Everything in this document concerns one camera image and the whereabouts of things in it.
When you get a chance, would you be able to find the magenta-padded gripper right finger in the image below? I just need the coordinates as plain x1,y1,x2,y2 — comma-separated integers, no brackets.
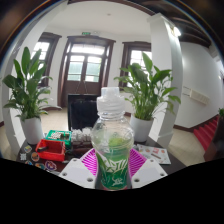
127,148,168,190

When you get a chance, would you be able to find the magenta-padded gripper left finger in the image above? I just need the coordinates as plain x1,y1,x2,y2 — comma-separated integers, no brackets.
58,148,100,190

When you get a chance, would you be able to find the clear green-label drink bottle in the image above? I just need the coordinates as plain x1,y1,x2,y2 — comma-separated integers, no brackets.
90,87,135,191

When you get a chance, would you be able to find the white printed paper sheet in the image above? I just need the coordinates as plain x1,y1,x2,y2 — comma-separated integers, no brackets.
134,143,172,165

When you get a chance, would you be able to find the brown box of small items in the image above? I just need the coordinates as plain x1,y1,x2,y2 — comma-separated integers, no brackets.
70,127,96,154

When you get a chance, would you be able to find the red plastic box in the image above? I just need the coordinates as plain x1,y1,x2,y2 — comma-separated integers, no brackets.
35,138,67,163

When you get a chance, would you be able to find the green flat box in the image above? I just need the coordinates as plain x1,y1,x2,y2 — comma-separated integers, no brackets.
44,129,73,148

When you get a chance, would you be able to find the green plant in white pot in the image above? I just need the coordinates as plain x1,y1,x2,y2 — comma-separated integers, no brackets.
2,46,54,146
113,51,182,144

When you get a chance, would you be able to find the black chair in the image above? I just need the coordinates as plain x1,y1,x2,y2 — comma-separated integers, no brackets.
67,93,101,132

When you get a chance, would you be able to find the red staircase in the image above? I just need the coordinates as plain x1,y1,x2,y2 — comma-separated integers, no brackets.
193,114,221,153

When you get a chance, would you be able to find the dark wooden double door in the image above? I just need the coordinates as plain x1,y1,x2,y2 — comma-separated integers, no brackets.
57,35,117,108

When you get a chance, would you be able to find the dark-framed window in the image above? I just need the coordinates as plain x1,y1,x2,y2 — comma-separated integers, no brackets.
31,32,63,89
120,40,153,88

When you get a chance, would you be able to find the white wall panel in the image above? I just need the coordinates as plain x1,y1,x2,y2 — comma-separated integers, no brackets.
182,86,211,106

